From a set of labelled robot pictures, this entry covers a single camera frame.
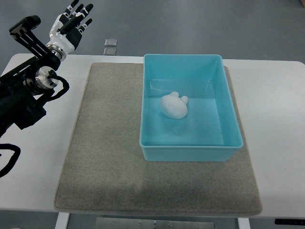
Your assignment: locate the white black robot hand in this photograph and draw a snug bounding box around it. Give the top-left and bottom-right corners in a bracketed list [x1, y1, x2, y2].
[46, 0, 93, 56]

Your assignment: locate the white rabbit plush toy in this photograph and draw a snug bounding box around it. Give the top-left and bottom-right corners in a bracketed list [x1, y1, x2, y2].
[159, 91, 189, 119]

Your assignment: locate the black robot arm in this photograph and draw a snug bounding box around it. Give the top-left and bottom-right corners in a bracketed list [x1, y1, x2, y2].
[0, 15, 70, 135]

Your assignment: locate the blue plastic box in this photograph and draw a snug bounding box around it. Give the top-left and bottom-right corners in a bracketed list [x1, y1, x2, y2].
[139, 54, 244, 162]

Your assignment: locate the upper floor socket plate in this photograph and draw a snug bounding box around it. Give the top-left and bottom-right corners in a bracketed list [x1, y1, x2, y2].
[104, 39, 117, 47]

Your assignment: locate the floor socket plate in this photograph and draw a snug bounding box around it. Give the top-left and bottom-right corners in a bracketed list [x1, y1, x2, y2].
[103, 48, 117, 56]
[104, 39, 117, 47]

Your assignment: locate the lower floor socket plate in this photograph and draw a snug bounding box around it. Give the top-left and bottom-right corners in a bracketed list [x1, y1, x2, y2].
[103, 48, 117, 56]

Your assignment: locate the grey felt mat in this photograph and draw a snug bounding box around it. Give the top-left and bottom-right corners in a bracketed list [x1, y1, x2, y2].
[54, 63, 263, 217]

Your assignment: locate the white left table leg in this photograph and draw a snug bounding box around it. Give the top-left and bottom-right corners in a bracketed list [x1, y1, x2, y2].
[55, 212, 70, 229]

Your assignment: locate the white table leg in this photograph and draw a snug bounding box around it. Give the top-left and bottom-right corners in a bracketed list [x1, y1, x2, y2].
[55, 212, 70, 229]
[237, 218, 251, 229]

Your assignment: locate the metal plate under table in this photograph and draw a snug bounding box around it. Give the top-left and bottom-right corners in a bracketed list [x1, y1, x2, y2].
[95, 217, 215, 229]

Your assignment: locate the white right table leg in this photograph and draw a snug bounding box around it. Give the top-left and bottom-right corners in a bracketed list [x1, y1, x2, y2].
[237, 218, 251, 229]

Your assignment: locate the black table control panel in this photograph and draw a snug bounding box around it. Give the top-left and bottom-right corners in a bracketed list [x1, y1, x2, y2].
[274, 219, 305, 226]

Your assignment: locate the black sleeved cable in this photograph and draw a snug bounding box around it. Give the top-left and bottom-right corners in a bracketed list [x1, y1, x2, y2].
[0, 143, 21, 178]

